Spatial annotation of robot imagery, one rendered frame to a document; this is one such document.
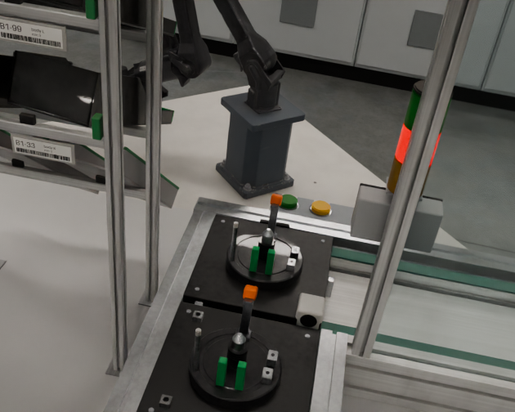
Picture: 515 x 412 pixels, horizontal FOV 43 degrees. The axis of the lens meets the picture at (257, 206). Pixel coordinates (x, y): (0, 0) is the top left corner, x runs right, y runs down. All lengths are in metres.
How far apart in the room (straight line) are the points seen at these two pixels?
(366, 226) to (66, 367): 0.56
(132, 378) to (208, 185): 0.67
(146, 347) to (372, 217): 0.41
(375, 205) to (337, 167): 0.79
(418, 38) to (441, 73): 3.36
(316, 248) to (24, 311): 0.55
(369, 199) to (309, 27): 3.32
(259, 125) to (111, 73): 0.68
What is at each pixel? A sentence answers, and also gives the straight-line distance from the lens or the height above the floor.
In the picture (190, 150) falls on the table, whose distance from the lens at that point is 1.70.
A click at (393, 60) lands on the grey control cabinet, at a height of 0.19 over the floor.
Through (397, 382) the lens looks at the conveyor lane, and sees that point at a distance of 1.13.
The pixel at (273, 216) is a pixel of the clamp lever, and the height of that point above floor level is 1.04.
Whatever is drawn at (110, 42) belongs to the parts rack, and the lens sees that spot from 0.79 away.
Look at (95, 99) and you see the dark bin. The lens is 0.90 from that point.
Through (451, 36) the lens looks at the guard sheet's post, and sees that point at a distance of 0.79.
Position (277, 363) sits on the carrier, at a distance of 1.01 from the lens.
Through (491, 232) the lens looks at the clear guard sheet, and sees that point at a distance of 0.94.
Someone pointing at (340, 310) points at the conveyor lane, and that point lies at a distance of 1.22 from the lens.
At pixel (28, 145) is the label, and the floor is 1.28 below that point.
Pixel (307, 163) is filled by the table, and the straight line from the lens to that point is 1.70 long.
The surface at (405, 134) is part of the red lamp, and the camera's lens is 0.87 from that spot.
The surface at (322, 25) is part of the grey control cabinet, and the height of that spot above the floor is 0.33.
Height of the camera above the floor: 1.75
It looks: 36 degrees down
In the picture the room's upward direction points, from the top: 7 degrees clockwise
